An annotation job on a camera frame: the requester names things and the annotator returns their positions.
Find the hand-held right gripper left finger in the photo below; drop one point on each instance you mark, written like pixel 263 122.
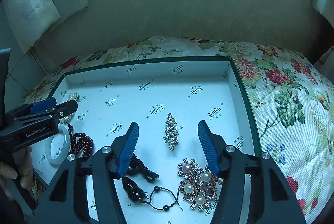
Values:
pixel 129 148

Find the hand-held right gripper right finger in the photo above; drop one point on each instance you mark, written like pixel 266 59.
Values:
pixel 208 148

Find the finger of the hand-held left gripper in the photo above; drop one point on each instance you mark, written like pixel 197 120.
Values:
pixel 43 105
pixel 67 108

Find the white jade bangle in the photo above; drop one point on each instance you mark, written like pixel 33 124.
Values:
pixel 56 161

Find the small silver brooch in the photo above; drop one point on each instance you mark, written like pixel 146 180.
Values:
pixel 171 132

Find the gold pearl flower brooch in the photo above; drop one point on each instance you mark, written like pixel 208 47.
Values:
pixel 194 187

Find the white printed box tray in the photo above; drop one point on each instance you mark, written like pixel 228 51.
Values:
pixel 156 93

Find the person's left hand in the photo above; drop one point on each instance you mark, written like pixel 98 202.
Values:
pixel 26 166

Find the white line-patterned wardrobe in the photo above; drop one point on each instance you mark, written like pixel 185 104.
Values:
pixel 23 75

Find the floral printed cloth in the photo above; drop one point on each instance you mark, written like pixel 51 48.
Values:
pixel 287 109

